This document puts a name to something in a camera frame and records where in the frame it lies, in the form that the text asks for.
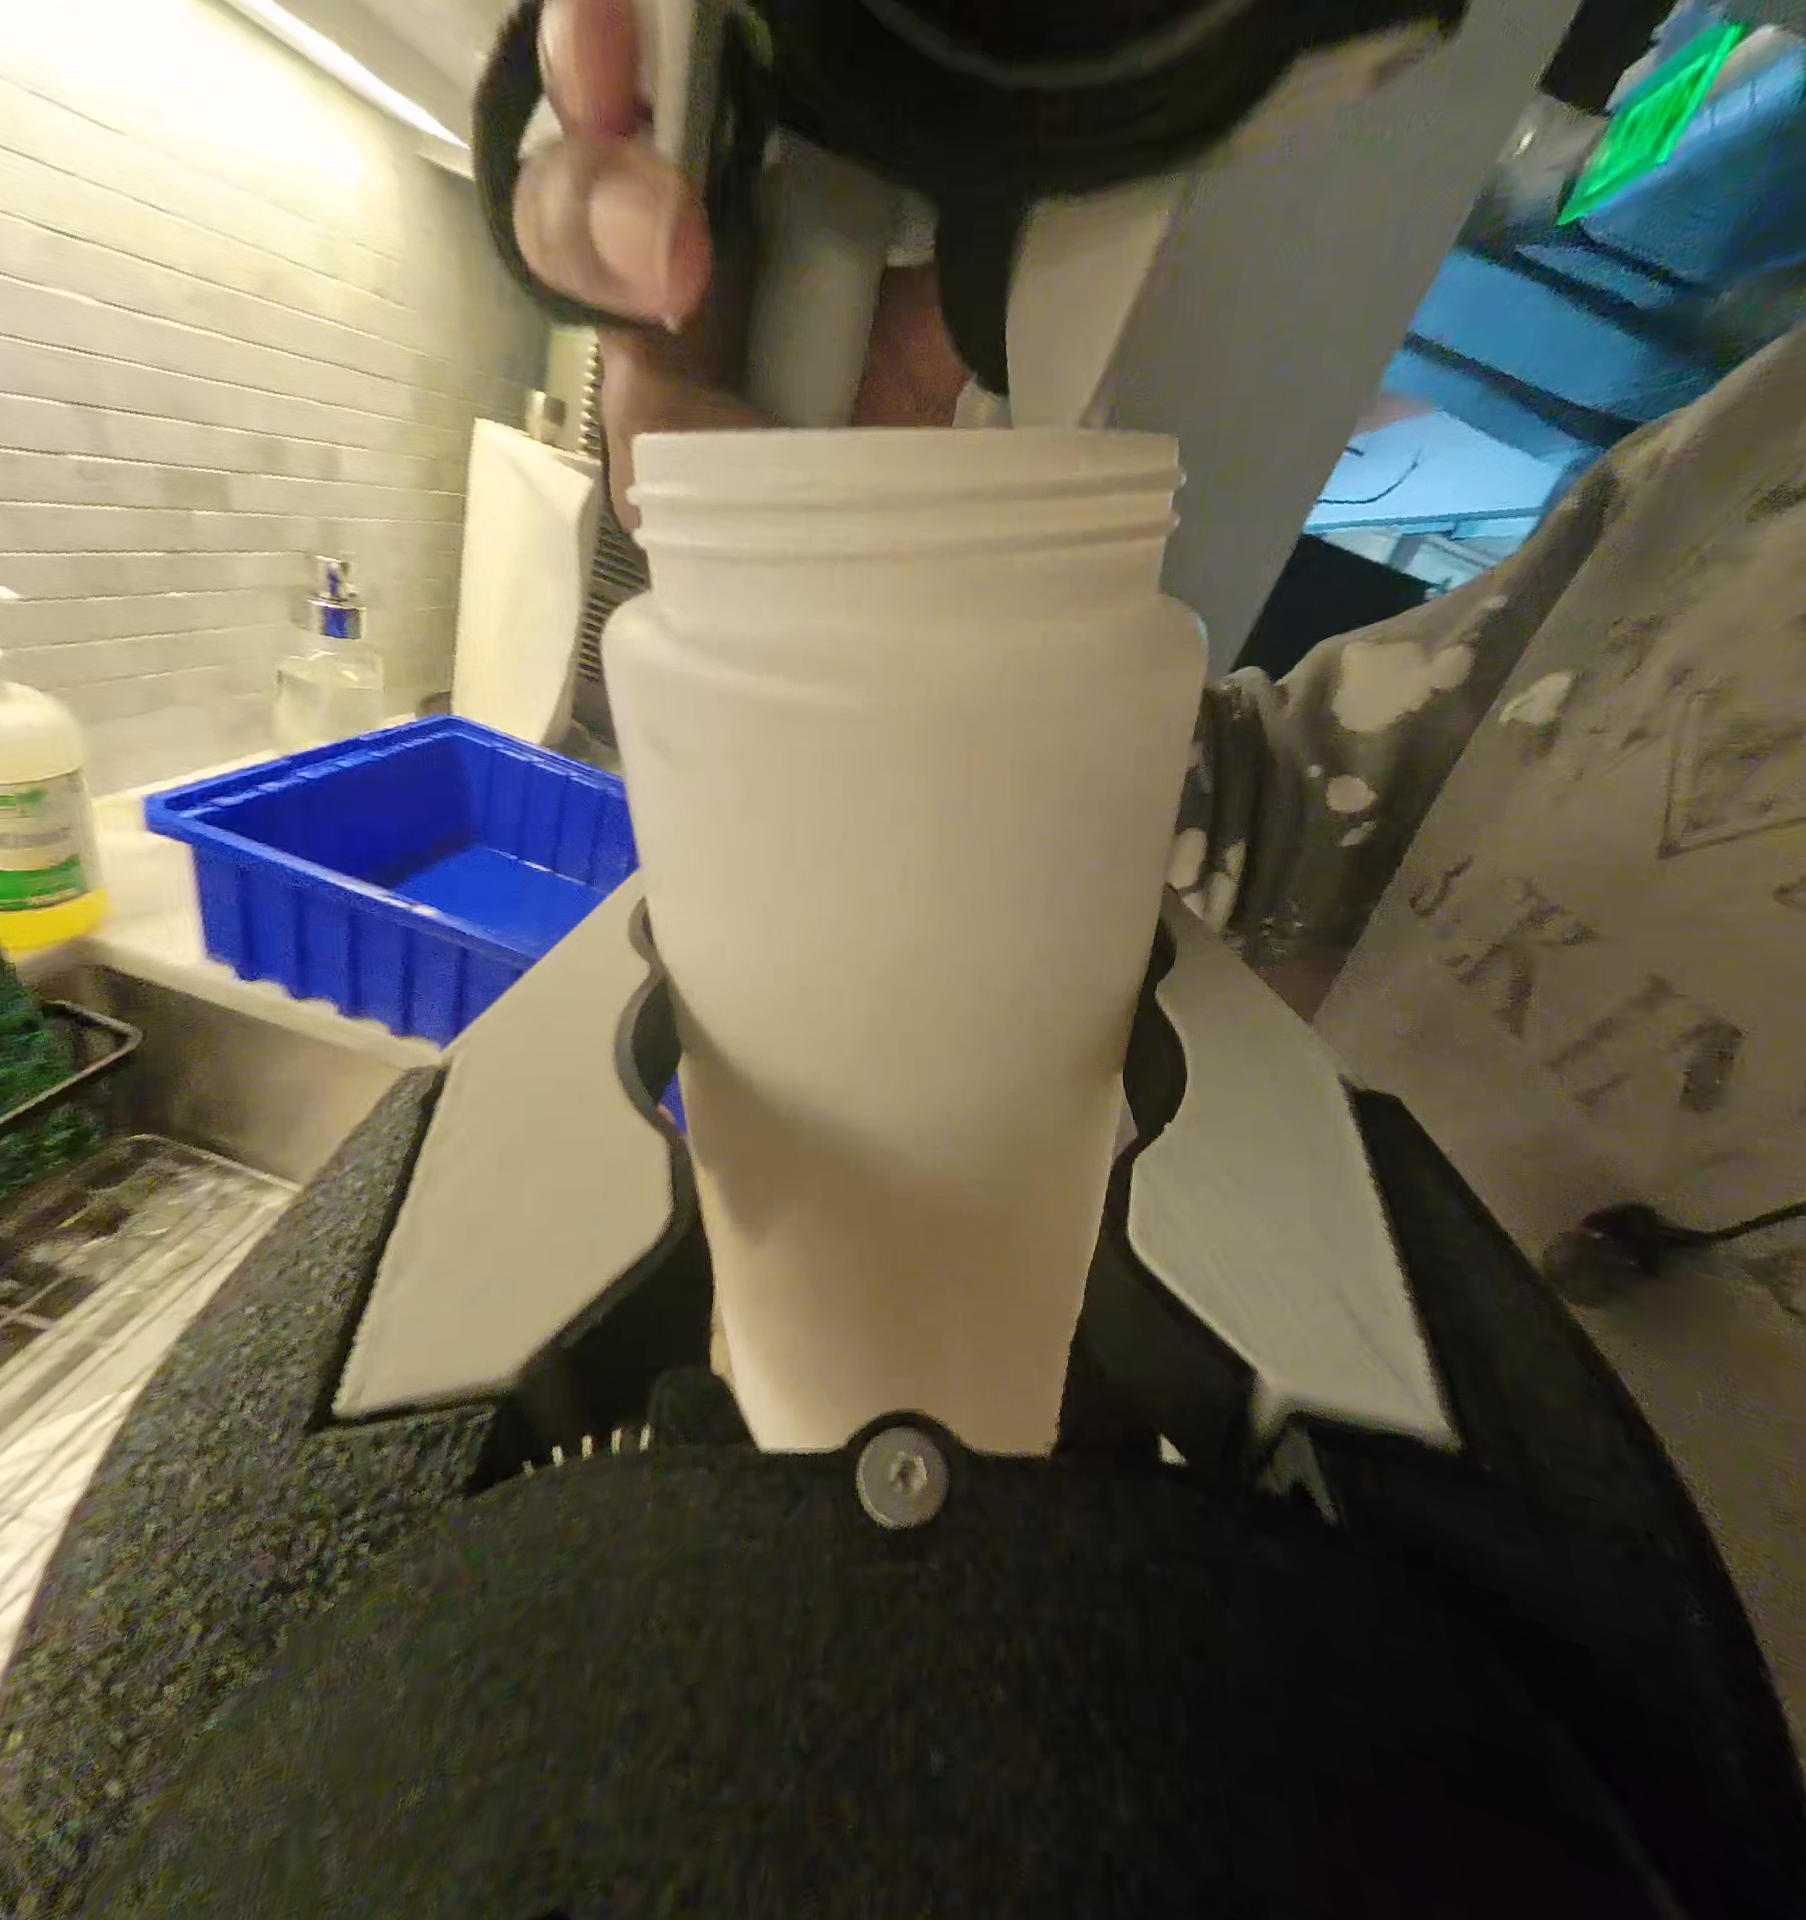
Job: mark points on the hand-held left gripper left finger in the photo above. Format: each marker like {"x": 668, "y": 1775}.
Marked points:
{"x": 529, "y": 1186}

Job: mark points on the clear glass soap dispenser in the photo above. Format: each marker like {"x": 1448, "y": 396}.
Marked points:
{"x": 329, "y": 690}

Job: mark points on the white plastic squeeze bottle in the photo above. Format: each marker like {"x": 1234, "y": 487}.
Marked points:
{"x": 903, "y": 898}

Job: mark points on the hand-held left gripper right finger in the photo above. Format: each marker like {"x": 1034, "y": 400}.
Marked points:
{"x": 1264, "y": 1200}

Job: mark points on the stainless steel sink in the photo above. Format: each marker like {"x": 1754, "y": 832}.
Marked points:
{"x": 244, "y": 1080}

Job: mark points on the person's right hand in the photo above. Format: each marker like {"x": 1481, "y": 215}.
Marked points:
{"x": 605, "y": 226}

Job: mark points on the green exit sign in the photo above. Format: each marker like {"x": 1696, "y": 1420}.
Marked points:
{"x": 1653, "y": 127}

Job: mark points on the under-cabinet light strip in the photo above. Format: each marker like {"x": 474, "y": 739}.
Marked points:
{"x": 348, "y": 67}

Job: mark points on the blue ribbed bin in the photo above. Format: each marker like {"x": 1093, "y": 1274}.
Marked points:
{"x": 395, "y": 898}

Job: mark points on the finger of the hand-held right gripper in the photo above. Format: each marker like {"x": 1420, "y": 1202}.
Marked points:
{"x": 1292, "y": 299}
{"x": 1082, "y": 299}

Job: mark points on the white paper towel roll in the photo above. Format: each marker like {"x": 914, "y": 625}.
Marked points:
{"x": 520, "y": 600}

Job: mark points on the yellow dish soap pump bottle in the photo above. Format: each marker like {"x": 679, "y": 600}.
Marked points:
{"x": 17, "y": 781}

